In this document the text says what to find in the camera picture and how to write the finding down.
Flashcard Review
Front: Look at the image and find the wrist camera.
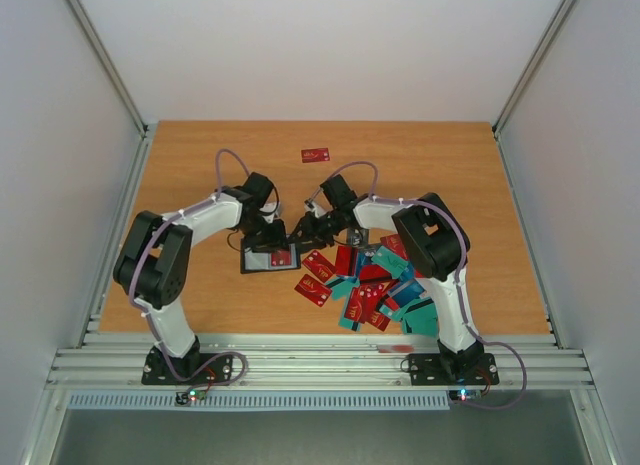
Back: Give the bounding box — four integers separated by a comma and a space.
304, 198, 323, 215
261, 201, 282, 223

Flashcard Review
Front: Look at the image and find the teal card stripe bottom right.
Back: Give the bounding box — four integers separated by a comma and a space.
401, 297, 439, 338

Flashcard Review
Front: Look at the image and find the red chip card bottom centre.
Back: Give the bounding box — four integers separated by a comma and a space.
347, 285, 379, 323

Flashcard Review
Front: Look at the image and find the right controller board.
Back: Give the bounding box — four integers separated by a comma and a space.
448, 388, 484, 402

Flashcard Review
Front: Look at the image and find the blue card centre right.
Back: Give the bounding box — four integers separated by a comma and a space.
398, 263, 415, 282

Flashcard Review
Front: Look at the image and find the grey slotted cable duct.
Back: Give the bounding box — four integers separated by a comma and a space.
67, 390, 449, 412

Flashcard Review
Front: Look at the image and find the teal card stripe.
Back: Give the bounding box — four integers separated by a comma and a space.
327, 277, 360, 300
338, 303, 361, 332
401, 297, 439, 338

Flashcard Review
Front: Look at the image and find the aluminium corner post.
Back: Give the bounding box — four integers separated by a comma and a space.
64, 0, 149, 138
491, 0, 590, 139

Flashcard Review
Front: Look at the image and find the teal card stripe lower left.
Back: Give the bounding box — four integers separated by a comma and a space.
327, 277, 360, 300

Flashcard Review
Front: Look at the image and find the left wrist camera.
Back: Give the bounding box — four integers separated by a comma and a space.
261, 201, 282, 223

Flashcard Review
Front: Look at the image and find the teal card stripe bottom centre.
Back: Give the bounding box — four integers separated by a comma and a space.
338, 303, 361, 332

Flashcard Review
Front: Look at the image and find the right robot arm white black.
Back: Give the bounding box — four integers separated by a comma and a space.
289, 175, 484, 383

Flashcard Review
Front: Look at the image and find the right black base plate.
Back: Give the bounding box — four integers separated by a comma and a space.
403, 353, 500, 386

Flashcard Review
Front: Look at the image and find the lone red card far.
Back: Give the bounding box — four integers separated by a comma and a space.
301, 148, 330, 163

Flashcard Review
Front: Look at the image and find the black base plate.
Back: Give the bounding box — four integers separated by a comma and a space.
141, 348, 234, 386
403, 353, 500, 386

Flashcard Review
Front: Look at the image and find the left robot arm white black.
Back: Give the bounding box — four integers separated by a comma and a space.
113, 172, 289, 385

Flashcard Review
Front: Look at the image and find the red VIP card gold text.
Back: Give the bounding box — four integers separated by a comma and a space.
380, 234, 405, 256

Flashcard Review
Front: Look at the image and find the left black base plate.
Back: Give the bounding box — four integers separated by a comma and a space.
141, 348, 234, 386

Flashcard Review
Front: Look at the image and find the teal VIP chip card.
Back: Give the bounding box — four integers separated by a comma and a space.
372, 246, 409, 279

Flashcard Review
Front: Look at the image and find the right aluminium corner post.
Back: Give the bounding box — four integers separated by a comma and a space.
491, 0, 590, 139

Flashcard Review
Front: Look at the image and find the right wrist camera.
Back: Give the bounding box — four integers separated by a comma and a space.
304, 198, 323, 215

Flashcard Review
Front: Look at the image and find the left aluminium corner post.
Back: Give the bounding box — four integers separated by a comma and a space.
64, 0, 149, 138

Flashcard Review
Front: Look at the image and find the red card black stripe upright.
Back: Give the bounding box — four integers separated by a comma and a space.
335, 245, 358, 277

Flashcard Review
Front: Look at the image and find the controller board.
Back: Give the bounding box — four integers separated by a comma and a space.
448, 388, 484, 402
174, 389, 208, 406

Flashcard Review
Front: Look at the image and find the black leather card holder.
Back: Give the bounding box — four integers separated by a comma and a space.
240, 239, 301, 274

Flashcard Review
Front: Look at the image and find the red card stripe centre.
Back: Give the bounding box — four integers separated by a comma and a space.
358, 264, 393, 285

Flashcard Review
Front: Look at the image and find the black VIP card tilted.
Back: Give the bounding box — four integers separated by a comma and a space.
360, 243, 382, 256

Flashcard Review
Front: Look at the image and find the black VIP card near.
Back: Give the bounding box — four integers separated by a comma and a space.
346, 228, 369, 248

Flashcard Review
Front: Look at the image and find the white patterned card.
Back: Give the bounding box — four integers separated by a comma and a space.
416, 278, 435, 298

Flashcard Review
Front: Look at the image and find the left controller board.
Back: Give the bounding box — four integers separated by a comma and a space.
174, 389, 208, 406

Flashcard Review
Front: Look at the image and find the aluminium rail frame front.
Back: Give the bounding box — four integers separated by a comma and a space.
46, 332, 594, 391

